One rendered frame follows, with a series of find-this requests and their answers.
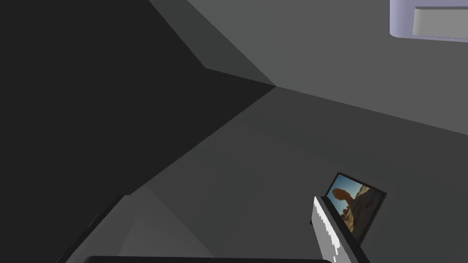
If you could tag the pale lilac box fixture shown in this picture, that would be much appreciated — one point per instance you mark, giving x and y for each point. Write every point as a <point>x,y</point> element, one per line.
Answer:
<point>431,20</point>

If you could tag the black-framed desert rock picture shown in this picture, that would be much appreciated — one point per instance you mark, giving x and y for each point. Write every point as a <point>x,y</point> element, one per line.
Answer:
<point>356,208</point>

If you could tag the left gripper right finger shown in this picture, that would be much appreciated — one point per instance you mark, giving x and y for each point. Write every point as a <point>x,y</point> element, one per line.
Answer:
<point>334,237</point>

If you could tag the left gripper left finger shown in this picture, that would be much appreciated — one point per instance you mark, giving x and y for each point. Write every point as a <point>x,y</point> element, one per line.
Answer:
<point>100,233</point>

